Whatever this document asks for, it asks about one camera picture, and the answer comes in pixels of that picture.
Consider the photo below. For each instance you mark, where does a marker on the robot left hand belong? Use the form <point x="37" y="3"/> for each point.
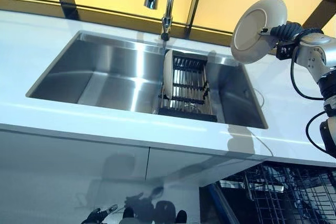
<point x="98" y="213"/>

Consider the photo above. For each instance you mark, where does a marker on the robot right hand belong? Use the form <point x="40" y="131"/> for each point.
<point x="287" y="31"/>

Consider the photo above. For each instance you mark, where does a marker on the cream ceramic plate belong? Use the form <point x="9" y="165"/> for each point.
<point x="168" y="74"/>
<point x="252" y="32"/>

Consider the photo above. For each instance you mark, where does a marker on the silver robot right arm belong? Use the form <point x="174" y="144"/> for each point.
<point x="315" y="51"/>

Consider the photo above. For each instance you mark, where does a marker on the black robot left foot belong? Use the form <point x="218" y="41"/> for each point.
<point x="128" y="212"/>

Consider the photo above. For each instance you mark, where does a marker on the black robot foot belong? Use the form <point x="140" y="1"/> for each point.
<point x="128" y="212"/>
<point x="181" y="216"/>

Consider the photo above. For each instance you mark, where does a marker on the grey robot left leg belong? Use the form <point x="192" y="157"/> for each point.
<point x="128" y="221"/>

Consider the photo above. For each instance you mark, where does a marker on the black robot right foot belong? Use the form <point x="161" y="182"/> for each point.
<point x="181" y="216"/>

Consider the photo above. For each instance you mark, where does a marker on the black slatted sink drying rack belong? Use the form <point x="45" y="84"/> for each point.
<point x="191" y="85"/>

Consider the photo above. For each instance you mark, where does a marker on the chrome pull-down kitchen faucet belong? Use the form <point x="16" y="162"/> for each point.
<point x="169" y="3"/>

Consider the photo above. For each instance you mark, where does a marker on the stainless steel sink basin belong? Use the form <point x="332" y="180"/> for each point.
<point x="105" y="77"/>

